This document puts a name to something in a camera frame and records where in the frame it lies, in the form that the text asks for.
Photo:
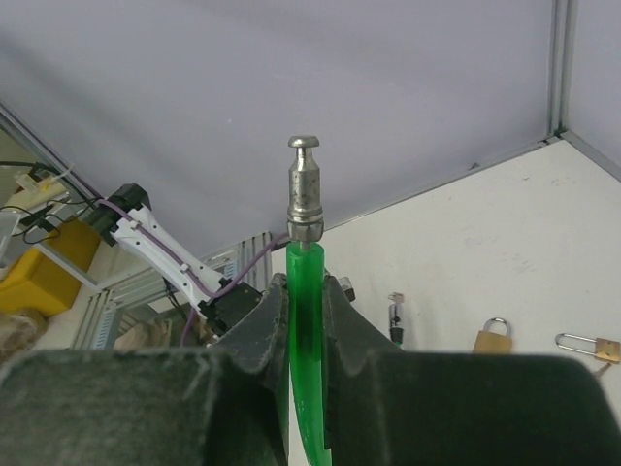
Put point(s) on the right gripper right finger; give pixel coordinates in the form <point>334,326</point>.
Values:
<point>469,409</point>

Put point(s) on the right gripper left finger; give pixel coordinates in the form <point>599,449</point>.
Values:
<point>223,405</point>

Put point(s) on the large brass padlock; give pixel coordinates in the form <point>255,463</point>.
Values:
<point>495,337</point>

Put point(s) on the green cable lock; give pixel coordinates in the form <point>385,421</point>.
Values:
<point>305,291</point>

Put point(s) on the small brass padlock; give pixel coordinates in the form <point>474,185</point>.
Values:
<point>601,349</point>

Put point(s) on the small padlock silver keys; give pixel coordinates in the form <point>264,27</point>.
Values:
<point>599,372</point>

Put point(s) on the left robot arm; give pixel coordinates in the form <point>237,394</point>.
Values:
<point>126,219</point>

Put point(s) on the white cloth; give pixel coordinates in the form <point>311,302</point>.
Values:
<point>149,334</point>

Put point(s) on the yellow box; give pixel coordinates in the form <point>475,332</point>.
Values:
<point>36,282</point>

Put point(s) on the green cable lock keys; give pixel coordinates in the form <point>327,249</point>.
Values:
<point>396,298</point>

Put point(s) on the slotted cable duct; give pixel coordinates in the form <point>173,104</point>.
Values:
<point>98,323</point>

